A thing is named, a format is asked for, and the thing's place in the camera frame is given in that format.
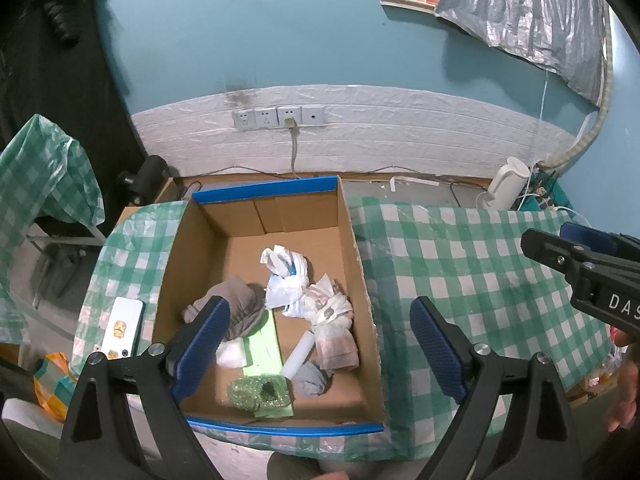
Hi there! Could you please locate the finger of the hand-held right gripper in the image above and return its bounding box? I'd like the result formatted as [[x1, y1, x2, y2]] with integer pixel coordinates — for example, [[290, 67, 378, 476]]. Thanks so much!
[[520, 228, 601, 287], [559, 222, 640, 261]]

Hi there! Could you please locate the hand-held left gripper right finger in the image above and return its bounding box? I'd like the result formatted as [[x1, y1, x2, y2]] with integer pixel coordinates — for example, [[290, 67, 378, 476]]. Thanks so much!
[[410, 296, 585, 480]]

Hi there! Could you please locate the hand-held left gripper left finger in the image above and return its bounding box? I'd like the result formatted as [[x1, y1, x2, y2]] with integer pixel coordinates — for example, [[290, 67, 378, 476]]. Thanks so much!
[[59, 296, 232, 480]]

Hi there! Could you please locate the green bubble wrap roll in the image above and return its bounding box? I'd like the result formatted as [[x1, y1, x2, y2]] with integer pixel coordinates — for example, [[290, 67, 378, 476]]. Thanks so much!
[[227, 376, 292, 411]]

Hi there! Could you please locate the beige knit cloth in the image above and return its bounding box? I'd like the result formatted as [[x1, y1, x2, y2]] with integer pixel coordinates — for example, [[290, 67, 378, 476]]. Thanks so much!
[[181, 281, 268, 343]]

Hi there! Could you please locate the white cylinder tube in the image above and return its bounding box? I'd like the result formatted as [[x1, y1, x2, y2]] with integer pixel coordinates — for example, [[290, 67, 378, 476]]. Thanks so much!
[[280, 331, 316, 378]]

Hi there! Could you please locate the grey sock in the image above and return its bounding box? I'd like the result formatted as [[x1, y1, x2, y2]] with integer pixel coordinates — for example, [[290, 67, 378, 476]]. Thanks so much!
[[294, 361, 333, 400]]

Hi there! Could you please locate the blue cardboard box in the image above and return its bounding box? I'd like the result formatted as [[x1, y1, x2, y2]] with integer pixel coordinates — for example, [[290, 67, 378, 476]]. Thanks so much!
[[150, 175, 388, 436]]

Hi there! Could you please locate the person's right hand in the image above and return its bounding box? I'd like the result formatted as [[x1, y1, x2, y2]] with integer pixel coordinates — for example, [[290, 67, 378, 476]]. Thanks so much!
[[606, 330, 640, 433]]

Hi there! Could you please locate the white small pouch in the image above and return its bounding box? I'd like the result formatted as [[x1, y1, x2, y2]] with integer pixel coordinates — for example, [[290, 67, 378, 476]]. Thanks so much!
[[216, 337, 249, 368]]

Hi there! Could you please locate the power strip with plugs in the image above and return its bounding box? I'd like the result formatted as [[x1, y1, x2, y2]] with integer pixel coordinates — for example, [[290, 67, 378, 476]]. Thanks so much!
[[520, 169, 572, 212]]

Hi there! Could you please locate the green flat packet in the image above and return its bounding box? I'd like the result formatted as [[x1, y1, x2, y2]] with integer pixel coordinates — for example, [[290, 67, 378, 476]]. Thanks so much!
[[242, 320, 296, 418]]

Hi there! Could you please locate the green checkered tablecloth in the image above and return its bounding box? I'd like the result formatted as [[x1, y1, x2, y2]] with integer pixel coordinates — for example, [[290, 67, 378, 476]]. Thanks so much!
[[70, 195, 617, 463]]

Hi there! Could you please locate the white electric kettle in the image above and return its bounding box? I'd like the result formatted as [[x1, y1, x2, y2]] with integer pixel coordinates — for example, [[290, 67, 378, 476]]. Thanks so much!
[[475, 156, 531, 211]]

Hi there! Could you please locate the white smartphone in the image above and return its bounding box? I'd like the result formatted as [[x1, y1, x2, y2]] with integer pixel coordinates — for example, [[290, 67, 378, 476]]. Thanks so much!
[[98, 297, 146, 359]]

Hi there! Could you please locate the crumpled white plastic bag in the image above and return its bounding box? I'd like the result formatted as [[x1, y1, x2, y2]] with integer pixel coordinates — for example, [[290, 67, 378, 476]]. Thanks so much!
[[259, 245, 308, 311]]

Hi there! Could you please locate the white tape strip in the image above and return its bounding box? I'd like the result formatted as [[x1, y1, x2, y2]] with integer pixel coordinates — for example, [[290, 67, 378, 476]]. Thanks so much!
[[390, 176, 442, 192]]

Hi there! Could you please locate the black cylindrical device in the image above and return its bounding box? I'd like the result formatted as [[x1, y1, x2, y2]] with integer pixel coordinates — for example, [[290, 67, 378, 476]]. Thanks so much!
[[117, 155, 171, 206]]

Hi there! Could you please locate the silver tarp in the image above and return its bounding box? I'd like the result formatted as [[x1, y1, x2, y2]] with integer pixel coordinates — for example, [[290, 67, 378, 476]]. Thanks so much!
[[435, 0, 608, 107]]

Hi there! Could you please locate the green checkered cloth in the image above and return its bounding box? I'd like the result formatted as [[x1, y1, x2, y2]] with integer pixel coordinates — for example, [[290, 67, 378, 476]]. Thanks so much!
[[0, 114, 106, 346]]

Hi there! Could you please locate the wooden batten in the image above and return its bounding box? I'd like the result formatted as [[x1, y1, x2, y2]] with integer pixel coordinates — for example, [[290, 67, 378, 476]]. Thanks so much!
[[377, 0, 439, 14]]

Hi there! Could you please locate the thin white cable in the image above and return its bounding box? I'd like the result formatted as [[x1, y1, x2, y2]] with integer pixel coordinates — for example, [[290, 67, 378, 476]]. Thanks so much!
[[530, 72, 549, 167]]

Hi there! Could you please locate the striped hose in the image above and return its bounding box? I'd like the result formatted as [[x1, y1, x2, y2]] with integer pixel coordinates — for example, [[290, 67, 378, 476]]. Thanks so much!
[[537, 5, 617, 171]]

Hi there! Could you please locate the metal chair frame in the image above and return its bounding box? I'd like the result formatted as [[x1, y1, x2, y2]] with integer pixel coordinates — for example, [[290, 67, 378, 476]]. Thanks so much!
[[27, 220, 108, 311]]

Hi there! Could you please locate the beige plug cable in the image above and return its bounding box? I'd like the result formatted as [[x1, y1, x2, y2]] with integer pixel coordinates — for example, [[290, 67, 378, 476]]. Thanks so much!
[[283, 117, 304, 181]]

